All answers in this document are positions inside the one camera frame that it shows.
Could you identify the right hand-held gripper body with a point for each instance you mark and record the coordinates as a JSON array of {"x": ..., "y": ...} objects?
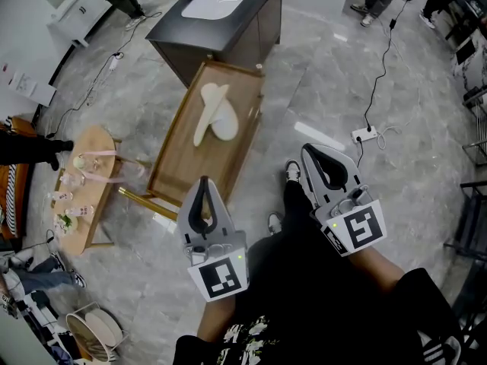
[{"x": 359, "y": 228}]

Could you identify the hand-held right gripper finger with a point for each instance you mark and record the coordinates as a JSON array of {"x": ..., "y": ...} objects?
[
  {"x": 314, "y": 188},
  {"x": 353, "y": 177}
]

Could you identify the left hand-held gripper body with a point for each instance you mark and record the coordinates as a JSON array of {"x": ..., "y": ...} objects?
[{"x": 224, "y": 278}]

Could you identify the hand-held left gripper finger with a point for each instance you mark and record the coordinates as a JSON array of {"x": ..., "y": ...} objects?
[
  {"x": 183, "y": 223},
  {"x": 225, "y": 219}
]

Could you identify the person's left forearm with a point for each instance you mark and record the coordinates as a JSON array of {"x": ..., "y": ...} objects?
[{"x": 215, "y": 318}]

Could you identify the person's right forearm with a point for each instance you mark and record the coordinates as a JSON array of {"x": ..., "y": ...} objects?
[{"x": 376, "y": 268}]

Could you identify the person's black trousers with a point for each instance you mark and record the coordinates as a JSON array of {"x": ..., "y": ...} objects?
[{"x": 296, "y": 204}]

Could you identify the person's right white shoe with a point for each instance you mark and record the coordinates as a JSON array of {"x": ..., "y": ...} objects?
[{"x": 292, "y": 169}]

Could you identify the person's white shoe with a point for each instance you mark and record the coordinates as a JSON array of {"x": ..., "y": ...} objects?
[
  {"x": 292, "y": 169},
  {"x": 274, "y": 223}
]

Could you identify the white power strip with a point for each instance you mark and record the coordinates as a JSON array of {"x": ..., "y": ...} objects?
[
  {"x": 114, "y": 63},
  {"x": 364, "y": 134}
]

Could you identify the person's left white shoe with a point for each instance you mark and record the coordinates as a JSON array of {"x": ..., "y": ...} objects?
[{"x": 274, "y": 223}]

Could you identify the person's black floral shirt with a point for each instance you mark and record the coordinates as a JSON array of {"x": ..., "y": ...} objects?
[{"x": 342, "y": 329}]

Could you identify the clear bottle pink label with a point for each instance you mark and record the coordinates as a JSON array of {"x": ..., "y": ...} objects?
[
  {"x": 61, "y": 195},
  {"x": 81, "y": 210}
]

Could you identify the black metal rack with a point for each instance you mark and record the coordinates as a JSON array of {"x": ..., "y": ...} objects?
[{"x": 466, "y": 249}]

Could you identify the pink ribbon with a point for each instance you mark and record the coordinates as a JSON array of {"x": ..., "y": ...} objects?
[{"x": 97, "y": 153}]

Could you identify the small flower vase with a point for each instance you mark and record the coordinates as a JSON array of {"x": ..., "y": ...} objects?
[{"x": 65, "y": 223}]

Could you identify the clear glass cup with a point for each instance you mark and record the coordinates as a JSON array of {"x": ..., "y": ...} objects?
[{"x": 72, "y": 179}]

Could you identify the white round ornament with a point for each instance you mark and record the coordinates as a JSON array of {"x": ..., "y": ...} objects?
[{"x": 79, "y": 162}]

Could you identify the oval wooden coffee table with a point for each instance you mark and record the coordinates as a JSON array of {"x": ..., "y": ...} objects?
[{"x": 91, "y": 139}]

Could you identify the round white basket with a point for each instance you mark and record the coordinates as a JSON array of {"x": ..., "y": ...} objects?
[{"x": 106, "y": 327}]

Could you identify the grey metal shelf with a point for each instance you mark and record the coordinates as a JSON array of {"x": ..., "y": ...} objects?
[{"x": 475, "y": 95}]

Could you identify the orange sofa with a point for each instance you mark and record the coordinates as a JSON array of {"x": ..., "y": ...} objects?
[{"x": 27, "y": 204}]

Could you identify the dark sink cabinet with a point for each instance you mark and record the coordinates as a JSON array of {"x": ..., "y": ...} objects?
[{"x": 243, "y": 32}]

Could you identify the white board with papers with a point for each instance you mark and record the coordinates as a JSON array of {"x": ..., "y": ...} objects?
[{"x": 26, "y": 86}]

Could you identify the white low cabinet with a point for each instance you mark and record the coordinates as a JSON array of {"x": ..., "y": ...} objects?
[{"x": 80, "y": 11}]

